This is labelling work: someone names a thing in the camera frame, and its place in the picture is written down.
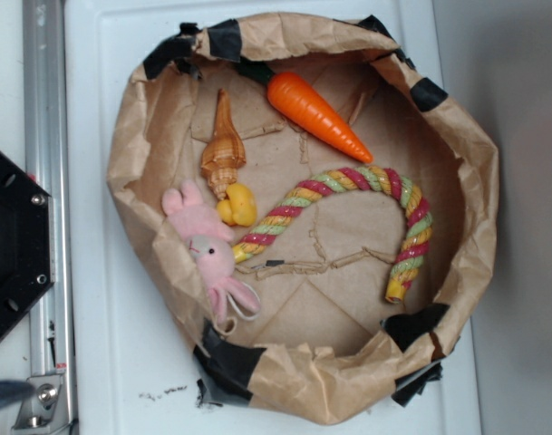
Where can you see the orange plastic toy carrot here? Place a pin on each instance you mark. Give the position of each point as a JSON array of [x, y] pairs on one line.
[[297, 100]]

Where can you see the yellow rubber duck toy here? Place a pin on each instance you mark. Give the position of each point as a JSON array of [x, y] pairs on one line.
[[239, 207]]

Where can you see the brown paper bag bin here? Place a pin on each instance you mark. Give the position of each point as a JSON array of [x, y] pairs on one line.
[[326, 344]]

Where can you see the pink plush bunny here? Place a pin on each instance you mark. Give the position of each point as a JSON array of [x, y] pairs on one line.
[[208, 240]]

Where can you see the orange spiral seashell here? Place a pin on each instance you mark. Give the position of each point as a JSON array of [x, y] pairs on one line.
[[225, 153]]

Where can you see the white plastic tray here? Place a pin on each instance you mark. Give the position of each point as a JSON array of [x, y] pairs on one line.
[[135, 373]]

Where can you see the multicolour twisted rope toy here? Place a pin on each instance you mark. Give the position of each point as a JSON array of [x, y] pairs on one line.
[[415, 206]]

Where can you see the aluminium extrusion rail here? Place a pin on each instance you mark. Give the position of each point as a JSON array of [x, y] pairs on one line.
[[46, 159]]

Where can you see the black hexagonal mount plate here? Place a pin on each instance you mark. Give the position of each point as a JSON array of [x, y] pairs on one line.
[[25, 244]]

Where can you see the metal corner bracket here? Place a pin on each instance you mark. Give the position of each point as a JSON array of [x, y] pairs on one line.
[[46, 411]]

